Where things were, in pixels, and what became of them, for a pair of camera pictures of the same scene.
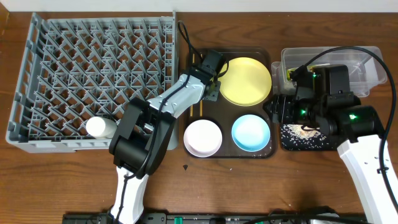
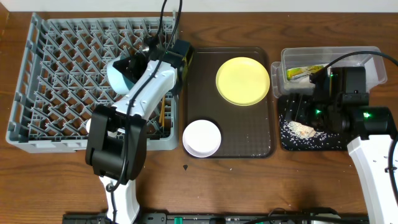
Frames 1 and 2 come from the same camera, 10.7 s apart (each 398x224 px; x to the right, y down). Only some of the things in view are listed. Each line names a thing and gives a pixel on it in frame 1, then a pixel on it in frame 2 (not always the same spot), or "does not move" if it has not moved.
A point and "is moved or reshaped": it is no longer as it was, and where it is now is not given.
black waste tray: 295,138 does not move
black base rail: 226,218 does not move
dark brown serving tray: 225,113 does not move
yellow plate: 247,83 does not move
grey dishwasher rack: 68,70 does not move
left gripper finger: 212,90 to 126,68
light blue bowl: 250,132 to 119,83
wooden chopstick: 201,101 is moved or reshaped
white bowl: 203,138 does not move
